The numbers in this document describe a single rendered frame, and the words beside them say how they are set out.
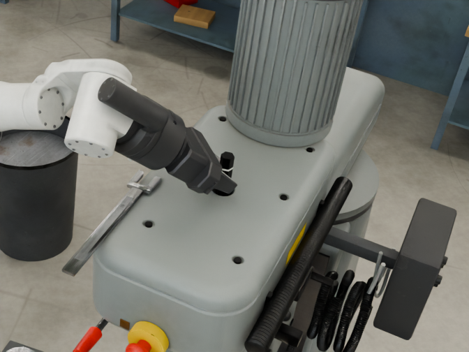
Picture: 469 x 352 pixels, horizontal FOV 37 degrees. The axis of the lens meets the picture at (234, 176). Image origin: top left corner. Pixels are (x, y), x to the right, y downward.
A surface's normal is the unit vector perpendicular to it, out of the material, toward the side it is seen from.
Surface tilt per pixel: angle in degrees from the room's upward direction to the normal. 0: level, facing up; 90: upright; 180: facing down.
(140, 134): 58
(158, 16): 0
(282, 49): 90
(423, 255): 0
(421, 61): 90
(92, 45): 0
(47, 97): 71
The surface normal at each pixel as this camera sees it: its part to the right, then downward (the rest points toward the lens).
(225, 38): 0.13, -0.78
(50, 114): 0.92, 0.04
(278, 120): -0.17, 0.59
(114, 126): 0.75, -0.09
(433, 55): -0.40, 0.52
